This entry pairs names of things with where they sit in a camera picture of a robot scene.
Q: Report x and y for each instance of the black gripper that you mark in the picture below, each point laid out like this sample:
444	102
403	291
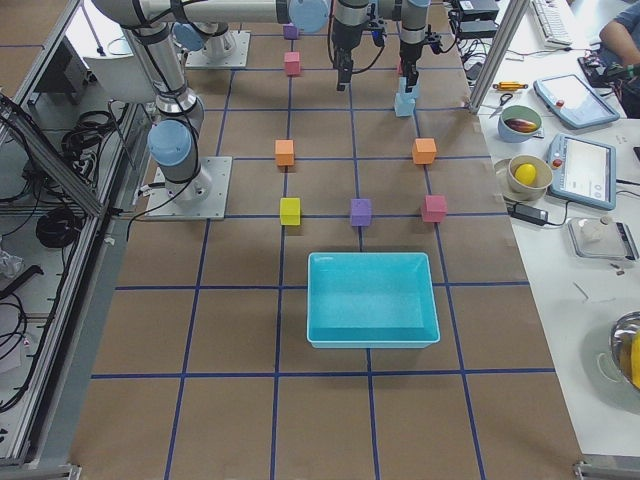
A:
344	34
410	54

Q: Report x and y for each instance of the light blue block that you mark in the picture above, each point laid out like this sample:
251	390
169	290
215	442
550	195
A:
404	105
408	92

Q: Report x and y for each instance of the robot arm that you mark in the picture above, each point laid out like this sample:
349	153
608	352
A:
148	25
412	14

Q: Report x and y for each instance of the purple block near arm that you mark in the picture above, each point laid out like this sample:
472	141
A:
360	212
290	32

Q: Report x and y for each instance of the dark pink block far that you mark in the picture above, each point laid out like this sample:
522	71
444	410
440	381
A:
292	63

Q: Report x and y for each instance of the orange foam block front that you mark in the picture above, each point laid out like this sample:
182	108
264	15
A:
424	151

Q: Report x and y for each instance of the orange foam block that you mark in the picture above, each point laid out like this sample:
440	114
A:
284	152
424	151

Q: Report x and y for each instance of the brass cylinder tool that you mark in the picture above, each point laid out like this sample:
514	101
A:
510	86

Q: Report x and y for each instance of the orange foam block far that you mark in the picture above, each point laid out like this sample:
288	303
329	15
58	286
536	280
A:
284	152

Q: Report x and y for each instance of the blue bowl with fruit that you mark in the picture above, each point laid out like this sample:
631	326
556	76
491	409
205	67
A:
518	123

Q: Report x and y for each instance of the pink block front corner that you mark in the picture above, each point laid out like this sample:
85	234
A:
434	208

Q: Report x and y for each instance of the yellow foam block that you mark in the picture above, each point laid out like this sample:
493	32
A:
290	211

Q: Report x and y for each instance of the bowl with yellow lemon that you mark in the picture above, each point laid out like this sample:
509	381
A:
523	178

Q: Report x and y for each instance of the teach pendant tablet far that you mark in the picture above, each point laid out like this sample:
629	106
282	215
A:
574	102

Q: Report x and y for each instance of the teach pendant tablet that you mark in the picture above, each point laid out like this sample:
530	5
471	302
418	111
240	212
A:
574	102
583	171

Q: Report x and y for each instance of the black power adapter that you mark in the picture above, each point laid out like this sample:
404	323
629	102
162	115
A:
528	214

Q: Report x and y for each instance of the teach pendant tablet near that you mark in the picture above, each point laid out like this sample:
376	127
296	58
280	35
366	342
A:
583	171

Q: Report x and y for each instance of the cyan plastic bin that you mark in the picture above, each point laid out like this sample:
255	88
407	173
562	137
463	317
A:
371	300

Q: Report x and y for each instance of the kitchen scale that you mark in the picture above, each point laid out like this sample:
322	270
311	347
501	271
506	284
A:
602	238

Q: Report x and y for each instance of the steel bowl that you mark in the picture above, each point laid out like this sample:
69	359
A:
606	359

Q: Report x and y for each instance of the black handled scissors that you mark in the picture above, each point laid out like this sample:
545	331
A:
503	100

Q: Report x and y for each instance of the aluminium frame post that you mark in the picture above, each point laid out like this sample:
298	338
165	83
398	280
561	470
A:
508	26

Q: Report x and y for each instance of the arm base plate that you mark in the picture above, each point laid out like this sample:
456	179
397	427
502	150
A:
204	198
224	52

